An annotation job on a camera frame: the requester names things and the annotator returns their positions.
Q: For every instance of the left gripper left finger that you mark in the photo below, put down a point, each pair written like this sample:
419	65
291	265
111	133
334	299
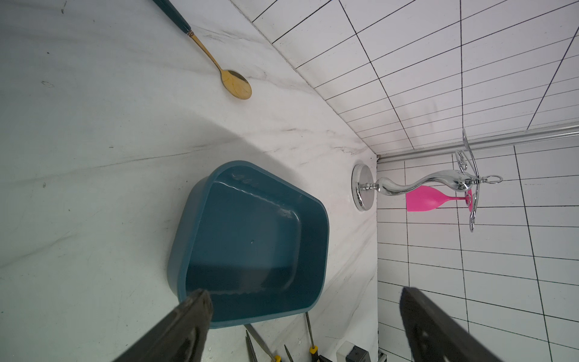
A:
180	336

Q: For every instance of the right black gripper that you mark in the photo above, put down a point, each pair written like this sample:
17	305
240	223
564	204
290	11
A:
348	352

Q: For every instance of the pink plastic wine glass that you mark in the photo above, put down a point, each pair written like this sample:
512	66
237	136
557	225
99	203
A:
426	198

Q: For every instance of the teal plastic storage box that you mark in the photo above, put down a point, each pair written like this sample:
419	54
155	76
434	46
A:
256	243

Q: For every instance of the chrome glass holder stand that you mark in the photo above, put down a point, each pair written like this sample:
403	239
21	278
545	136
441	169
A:
450	182

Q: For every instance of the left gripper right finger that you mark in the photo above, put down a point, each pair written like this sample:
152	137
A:
434	336

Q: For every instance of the crossing yellow file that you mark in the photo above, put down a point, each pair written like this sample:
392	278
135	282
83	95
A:
261	342

